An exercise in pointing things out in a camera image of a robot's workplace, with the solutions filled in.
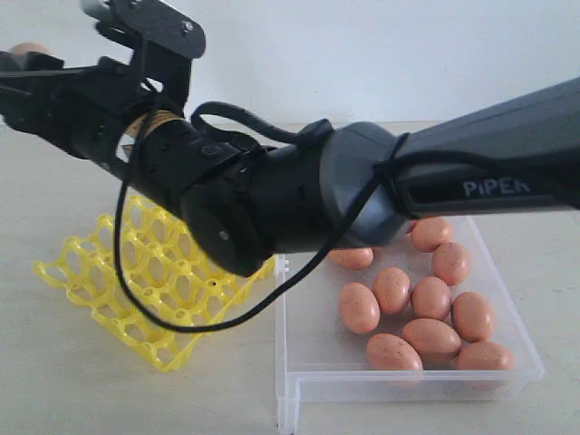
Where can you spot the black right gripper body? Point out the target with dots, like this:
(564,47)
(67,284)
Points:
(84,111)

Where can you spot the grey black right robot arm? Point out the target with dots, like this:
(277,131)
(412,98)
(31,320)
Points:
(248,190)

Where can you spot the yellow plastic egg tray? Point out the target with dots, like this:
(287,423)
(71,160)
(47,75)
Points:
(164,268)

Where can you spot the clear plastic box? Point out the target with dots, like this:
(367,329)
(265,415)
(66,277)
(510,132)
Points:
(393,331)

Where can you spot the brown speckled egg front-left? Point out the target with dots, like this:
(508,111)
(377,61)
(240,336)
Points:
(388,352)

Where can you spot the brown speckled egg right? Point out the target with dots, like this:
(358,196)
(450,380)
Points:
(450,262)

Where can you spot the brown speckled egg front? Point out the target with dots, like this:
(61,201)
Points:
(433,340)

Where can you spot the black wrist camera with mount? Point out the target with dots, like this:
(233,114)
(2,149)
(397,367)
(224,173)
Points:
(125,22)

